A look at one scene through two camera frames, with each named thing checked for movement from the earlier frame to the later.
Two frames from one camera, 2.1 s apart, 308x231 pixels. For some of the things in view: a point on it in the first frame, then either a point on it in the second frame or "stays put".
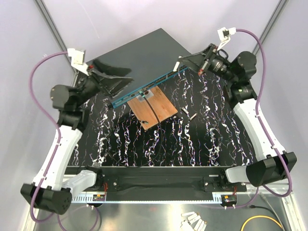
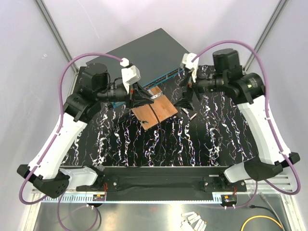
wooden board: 163,107 stays put
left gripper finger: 103,68 -> 142,90
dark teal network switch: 150,57 stays put
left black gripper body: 92,80 -> 132,93
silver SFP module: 185,110 stays put
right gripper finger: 198,58 -> 186,83
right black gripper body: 211,51 -> 194,87
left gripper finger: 113,84 -> 139,101
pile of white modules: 192,221 stays put
